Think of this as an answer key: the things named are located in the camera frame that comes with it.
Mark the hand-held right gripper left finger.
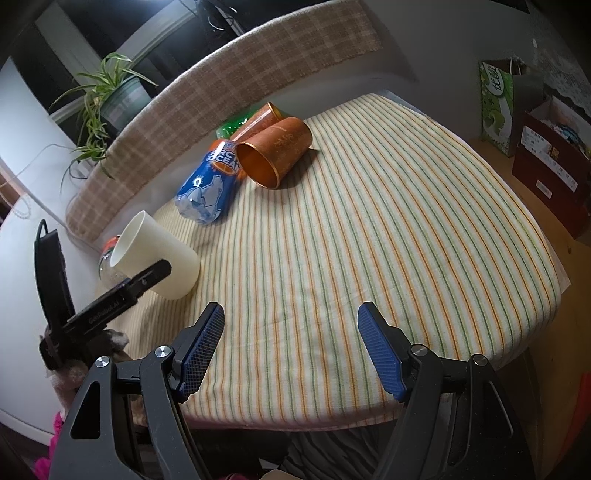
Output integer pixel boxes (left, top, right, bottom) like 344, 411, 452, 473
48, 301, 225, 480

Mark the striped tablecloth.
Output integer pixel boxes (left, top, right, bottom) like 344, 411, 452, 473
131, 92, 571, 430

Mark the white cup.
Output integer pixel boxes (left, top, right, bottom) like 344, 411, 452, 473
109, 210, 201, 301

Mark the green paper bag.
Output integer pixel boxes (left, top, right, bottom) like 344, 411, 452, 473
478, 58, 546, 158

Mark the clear bottle with orange cap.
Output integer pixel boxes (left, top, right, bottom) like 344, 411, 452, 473
97, 234, 127, 289

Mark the dark red cardboard box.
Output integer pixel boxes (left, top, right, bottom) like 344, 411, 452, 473
512, 95, 591, 239

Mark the orange can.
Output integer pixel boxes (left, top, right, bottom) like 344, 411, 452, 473
229, 102, 282, 144

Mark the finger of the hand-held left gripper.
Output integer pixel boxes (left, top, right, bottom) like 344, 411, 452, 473
117, 259, 172, 300

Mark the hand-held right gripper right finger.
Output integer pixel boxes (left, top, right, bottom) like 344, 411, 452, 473
358, 301, 539, 480

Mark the potted spider plant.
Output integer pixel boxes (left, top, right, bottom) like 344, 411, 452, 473
48, 52, 160, 195

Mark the green plastic bottle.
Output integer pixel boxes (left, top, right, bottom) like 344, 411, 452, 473
216, 108, 259, 140

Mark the white lace cloth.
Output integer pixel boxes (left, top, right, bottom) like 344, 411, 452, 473
536, 41, 591, 112

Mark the blue soda can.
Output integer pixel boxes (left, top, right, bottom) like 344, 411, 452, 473
174, 138, 245, 225

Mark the copper cup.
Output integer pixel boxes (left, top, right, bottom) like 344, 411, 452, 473
235, 117, 313, 190

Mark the plaid cloth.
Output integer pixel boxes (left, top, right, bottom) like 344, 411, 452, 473
65, 0, 384, 243

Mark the dark cloth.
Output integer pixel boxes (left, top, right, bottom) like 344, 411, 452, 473
272, 425, 398, 480

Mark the pink cloth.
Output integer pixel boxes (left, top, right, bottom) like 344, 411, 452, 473
39, 410, 69, 480

